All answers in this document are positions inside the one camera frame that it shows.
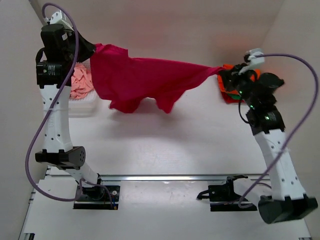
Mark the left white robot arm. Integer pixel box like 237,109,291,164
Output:
35,23,105,199

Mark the red folded t shirt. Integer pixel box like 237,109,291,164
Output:
221,92,241,104

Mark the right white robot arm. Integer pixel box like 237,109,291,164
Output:
219,64,318,224

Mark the magenta t shirt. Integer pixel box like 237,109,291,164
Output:
90,43,223,114

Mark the white plastic basket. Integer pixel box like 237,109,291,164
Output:
68,59,99,118

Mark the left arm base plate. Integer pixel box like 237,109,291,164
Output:
73,184,121,211

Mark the orange folded t shirt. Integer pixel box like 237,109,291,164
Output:
216,63,261,93

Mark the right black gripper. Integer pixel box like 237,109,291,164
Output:
216,63,257,108

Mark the pink t shirt in basket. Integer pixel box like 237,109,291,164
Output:
69,63,94,100

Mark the green folded t shirt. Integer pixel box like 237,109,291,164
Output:
228,93,241,100

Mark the purple cable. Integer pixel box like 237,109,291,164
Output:
24,2,116,210
237,53,320,210

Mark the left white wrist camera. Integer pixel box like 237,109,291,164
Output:
44,10,73,30

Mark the aluminium table rail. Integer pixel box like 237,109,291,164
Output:
44,174,273,183

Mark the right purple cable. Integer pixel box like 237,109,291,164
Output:
237,53,320,210

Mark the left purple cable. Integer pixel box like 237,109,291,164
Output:
24,2,116,210

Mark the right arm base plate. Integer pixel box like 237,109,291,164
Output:
196,175,257,212

